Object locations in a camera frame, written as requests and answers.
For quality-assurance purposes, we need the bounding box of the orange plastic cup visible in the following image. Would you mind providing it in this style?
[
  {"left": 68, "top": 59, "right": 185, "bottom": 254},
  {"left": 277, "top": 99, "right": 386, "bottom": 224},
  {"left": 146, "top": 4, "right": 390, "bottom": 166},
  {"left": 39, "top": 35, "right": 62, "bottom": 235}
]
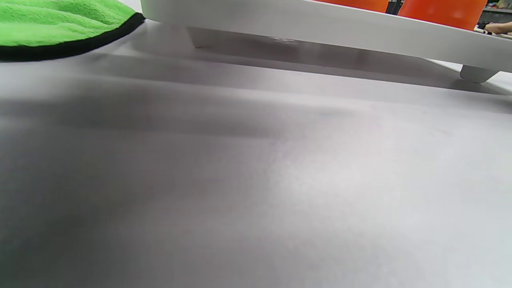
[
  {"left": 398, "top": 0, "right": 489, "bottom": 31},
  {"left": 316, "top": 0, "right": 389, "bottom": 13}
]

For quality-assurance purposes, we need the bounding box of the white drain tray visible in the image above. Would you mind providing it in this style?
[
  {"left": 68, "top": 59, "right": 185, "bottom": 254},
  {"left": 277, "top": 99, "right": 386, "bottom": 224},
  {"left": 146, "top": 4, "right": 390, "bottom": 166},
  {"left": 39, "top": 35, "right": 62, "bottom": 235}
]
[{"left": 140, "top": 0, "right": 512, "bottom": 84}]

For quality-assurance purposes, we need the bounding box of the green grey hand towel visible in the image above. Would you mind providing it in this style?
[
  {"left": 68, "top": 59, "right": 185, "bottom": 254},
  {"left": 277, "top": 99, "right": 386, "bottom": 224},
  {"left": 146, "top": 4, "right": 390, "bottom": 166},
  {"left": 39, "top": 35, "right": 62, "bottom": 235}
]
[{"left": 0, "top": 0, "right": 146, "bottom": 62}]

